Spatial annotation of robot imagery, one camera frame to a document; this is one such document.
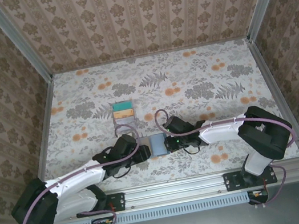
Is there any white credit card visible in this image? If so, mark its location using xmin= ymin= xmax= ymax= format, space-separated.
xmin=114 ymin=115 xmax=136 ymax=126

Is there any teal credit card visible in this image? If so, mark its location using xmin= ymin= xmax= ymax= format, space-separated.
xmin=111 ymin=101 xmax=134 ymax=113

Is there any stack of coloured blocks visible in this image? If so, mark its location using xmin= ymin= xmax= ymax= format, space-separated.
xmin=109 ymin=99 xmax=139 ymax=134

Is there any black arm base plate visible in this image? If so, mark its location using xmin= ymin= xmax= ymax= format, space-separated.
xmin=222 ymin=163 xmax=278 ymax=193
xmin=105 ymin=191 xmax=127 ymax=213

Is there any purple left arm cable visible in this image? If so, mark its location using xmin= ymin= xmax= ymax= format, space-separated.
xmin=6 ymin=121 xmax=153 ymax=224

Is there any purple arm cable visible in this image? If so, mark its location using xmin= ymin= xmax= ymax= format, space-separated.
xmin=152 ymin=87 xmax=296 ymax=170
xmin=6 ymin=121 xmax=153 ymax=224

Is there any long aluminium mounting rail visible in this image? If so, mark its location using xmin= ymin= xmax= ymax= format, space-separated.
xmin=25 ymin=157 xmax=299 ymax=224

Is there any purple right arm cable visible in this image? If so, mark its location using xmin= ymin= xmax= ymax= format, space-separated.
xmin=152 ymin=87 xmax=296 ymax=170

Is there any grey slotted cable duct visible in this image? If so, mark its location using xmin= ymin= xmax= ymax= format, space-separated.
xmin=59 ymin=187 xmax=270 ymax=224

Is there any aluminium side rail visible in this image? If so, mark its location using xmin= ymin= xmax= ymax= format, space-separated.
xmin=15 ymin=76 xmax=75 ymax=205
xmin=249 ymin=30 xmax=299 ymax=163

